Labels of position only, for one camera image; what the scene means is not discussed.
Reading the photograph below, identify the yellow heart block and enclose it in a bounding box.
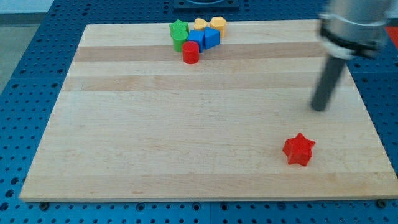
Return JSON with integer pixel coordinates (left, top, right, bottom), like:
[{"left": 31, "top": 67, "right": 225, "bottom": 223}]
[{"left": 193, "top": 18, "right": 208, "bottom": 31}]

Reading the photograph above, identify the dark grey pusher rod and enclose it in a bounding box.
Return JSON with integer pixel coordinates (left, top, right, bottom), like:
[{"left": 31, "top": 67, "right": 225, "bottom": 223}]
[{"left": 310, "top": 55, "right": 346, "bottom": 111}]

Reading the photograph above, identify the red star block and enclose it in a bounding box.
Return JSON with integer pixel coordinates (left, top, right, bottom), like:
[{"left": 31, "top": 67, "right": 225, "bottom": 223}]
[{"left": 282, "top": 133, "right": 316, "bottom": 166}]

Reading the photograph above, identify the blue pentagon block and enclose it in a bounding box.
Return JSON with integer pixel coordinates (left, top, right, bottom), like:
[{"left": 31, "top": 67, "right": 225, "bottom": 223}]
[{"left": 204, "top": 27, "right": 220, "bottom": 49}]

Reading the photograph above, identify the green cylinder block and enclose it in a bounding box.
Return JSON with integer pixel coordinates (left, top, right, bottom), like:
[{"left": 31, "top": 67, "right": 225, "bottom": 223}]
[{"left": 172, "top": 30, "right": 188, "bottom": 52}]

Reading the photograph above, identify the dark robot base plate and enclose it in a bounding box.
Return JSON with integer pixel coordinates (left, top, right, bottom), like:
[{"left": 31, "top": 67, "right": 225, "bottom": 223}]
[{"left": 171, "top": 0, "right": 240, "bottom": 9}]

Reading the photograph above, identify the blue cube block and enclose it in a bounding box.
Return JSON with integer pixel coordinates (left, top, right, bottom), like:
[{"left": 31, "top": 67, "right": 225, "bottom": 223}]
[{"left": 187, "top": 30, "right": 205, "bottom": 53}]

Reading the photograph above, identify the wooden board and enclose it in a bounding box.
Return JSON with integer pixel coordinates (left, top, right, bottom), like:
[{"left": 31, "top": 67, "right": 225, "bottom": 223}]
[{"left": 19, "top": 20, "right": 397, "bottom": 202}]

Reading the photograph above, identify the red cylinder block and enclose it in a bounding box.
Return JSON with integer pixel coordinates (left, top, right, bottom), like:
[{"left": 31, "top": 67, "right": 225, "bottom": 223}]
[{"left": 182, "top": 41, "right": 200, "bottom": 64}]

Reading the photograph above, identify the green star block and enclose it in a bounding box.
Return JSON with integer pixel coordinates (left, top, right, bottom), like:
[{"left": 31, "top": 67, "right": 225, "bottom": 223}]
[{"left": 169, "top": 19, "right": 189, "bottom": 37}]

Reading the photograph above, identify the yellow hexagon block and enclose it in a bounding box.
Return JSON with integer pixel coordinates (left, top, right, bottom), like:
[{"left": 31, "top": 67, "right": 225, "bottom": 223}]
[{"left": 210, "top": 17, "right": 227, "bottom": 38}]

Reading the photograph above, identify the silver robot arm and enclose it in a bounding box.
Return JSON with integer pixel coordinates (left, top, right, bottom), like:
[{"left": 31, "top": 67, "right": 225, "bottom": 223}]
[{"left": 319, "top": 0, "right": 395, "bottom": 60}]

